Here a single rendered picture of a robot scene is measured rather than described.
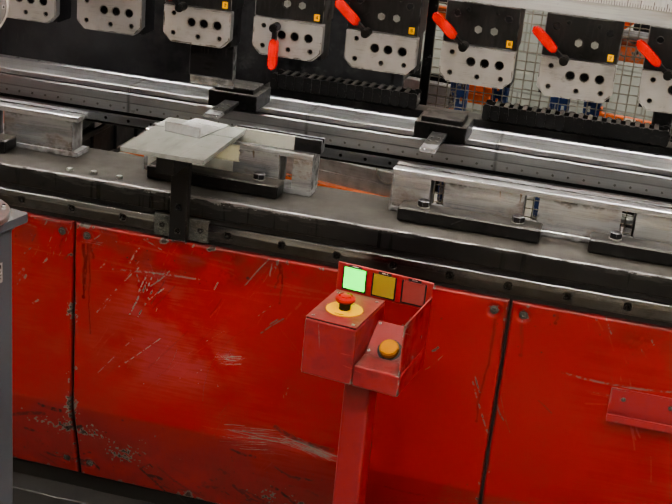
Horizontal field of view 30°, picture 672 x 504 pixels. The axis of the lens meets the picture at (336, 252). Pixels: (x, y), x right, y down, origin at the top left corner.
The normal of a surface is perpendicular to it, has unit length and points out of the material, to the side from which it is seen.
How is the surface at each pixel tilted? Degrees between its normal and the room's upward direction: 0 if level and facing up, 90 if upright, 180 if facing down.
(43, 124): 90
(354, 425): 90
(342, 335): 90
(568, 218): 90
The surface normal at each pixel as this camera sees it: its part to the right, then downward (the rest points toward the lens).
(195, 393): -0.25, 0.33
